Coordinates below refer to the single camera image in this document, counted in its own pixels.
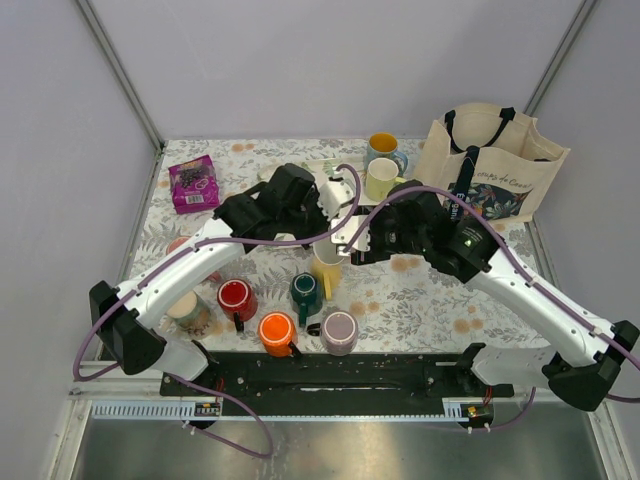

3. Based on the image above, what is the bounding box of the red mug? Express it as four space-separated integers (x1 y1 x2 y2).
217 279 258 333

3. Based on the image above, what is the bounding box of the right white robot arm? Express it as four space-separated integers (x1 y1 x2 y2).
334 181 639 412

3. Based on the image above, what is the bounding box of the beige canvas tote bag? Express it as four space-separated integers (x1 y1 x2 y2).
412 103 570 224

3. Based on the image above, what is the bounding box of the white cable duct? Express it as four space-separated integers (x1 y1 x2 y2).
91 397 493 423

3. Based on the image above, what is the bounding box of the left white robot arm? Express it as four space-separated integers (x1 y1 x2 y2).
89 163 353 395

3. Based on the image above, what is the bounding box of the cream floral mug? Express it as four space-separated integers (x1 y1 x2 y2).
160 291 213 340

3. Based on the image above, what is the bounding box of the mauve purple mug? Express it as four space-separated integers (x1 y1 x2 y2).
320 311 359 356

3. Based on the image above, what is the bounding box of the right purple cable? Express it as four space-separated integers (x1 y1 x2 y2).
342 185 640 435

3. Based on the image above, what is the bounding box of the orange mug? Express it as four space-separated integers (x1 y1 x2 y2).
258 311 302 358

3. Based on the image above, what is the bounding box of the blue floral mug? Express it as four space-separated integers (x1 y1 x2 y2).
364 132 409 176

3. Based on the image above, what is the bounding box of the purple snack box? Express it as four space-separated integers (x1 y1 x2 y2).
169 155 220 214

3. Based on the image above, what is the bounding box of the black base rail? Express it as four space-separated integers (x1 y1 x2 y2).
195 352 514 408

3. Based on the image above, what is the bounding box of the yellow mug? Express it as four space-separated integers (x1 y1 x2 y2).
311 258 342 301

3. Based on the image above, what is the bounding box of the floral tablecloth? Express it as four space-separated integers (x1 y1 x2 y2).
132 139 546 353

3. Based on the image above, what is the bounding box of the light green mug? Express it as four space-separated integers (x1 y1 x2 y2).
365 157 405 202

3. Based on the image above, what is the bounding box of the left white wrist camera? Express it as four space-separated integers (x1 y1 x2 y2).
318 178 355 220

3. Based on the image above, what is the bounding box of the pink faceted mug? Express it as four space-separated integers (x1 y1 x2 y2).
312 237 348 266

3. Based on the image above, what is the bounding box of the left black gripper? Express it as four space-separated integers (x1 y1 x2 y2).
281 188 340 250

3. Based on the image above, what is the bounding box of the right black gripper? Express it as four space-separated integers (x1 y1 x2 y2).
351 204 428 266

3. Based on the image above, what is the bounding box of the leaf print tray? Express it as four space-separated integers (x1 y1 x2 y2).
258 157 376 247

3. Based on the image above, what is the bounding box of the pink patterned mug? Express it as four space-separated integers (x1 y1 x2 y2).
165 236 222 283

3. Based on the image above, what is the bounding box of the dark green mug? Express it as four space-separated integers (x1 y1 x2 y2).
289 272 323 329

